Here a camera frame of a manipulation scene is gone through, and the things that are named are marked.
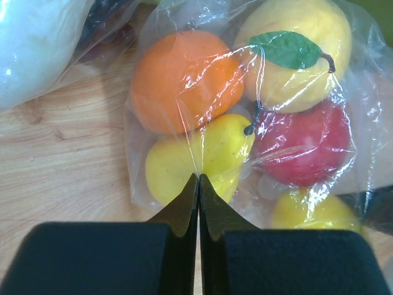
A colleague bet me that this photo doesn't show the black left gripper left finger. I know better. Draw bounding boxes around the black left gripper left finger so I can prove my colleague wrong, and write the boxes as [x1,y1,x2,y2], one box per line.
[1,176,198,294]

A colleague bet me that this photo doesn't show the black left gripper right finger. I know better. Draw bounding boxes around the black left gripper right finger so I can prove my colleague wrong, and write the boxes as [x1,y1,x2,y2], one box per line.
[199,175,390,294]

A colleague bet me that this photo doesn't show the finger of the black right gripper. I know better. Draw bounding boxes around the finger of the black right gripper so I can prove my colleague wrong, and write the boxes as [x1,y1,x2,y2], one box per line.
[337,185,392,236]

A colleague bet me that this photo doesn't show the fake yellow lemon from bag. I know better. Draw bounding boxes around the fake yellow lemon from bag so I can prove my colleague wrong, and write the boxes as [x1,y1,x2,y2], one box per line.
[270,189,363,234]

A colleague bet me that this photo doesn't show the fake red peach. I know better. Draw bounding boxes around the fake red peach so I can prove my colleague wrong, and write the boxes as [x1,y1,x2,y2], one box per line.
[252,100,350,187]

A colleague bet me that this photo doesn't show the clear zip bag with fruit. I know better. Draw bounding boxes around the clear zip bag with fruit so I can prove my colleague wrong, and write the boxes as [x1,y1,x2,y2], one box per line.
[125,1,392,234]

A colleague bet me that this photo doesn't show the fake yellow peach with leaf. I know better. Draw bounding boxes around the fake yellow peach with leaf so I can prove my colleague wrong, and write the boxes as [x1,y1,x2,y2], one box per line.
[234,1,352,113]

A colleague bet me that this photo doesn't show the fake yellow pear in bag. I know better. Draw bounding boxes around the fake yellow pear in bag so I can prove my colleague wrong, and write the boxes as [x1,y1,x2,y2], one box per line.
[145,101,263,205]

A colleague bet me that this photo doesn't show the fake orange in zip bag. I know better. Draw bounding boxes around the fake orange in zip bag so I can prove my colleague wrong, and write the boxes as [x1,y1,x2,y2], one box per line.
[130,30,244,135]

